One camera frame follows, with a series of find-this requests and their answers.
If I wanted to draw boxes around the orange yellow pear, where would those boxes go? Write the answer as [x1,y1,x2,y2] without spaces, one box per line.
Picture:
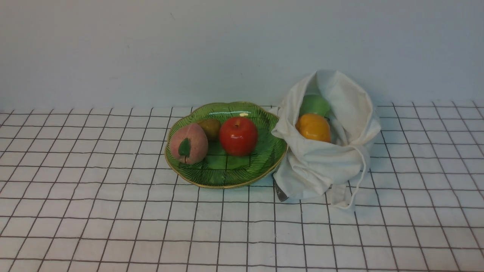
[295,113,331,143]

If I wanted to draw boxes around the brown kiwi fruit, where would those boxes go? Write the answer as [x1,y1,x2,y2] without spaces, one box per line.
[197,118,221,142]

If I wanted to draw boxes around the red apple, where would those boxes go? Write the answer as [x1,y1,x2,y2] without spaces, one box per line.
[219,117,259,157]

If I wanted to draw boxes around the pink peach with leaf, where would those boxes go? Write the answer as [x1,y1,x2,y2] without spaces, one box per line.
[169,123,208,165]

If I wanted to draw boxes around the green apple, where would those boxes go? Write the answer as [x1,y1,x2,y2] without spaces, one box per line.
[299,94,331,117]

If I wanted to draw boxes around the white grid-pattern tablecloth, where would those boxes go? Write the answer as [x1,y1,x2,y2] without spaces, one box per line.
[0,101,484,272]

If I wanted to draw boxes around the white cloth drawstring bag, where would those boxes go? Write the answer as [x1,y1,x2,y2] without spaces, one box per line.
[271,70,382,210]

